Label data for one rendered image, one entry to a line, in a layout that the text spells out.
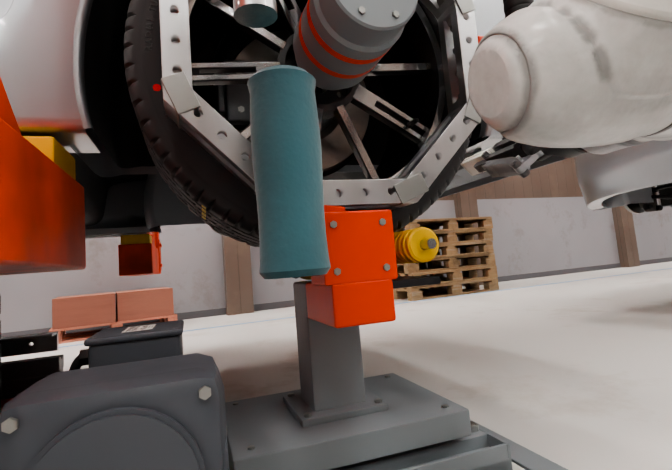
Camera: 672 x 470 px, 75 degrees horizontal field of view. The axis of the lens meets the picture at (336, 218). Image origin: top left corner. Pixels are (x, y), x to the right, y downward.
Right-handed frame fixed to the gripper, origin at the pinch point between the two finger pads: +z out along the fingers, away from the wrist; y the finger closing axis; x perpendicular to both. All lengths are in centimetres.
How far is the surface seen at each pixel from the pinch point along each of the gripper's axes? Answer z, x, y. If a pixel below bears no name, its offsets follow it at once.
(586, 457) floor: 25, -72, -17
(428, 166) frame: 4.2, 5.4, -4.9
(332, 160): 29.7, 16.5, -5.1
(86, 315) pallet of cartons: 389, 66, -124
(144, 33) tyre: 12, 53, -19
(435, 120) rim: 12.7, 7.7, 8.6
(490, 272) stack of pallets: 396, -244, 188
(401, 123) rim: 14.6, 12.2, 4.0
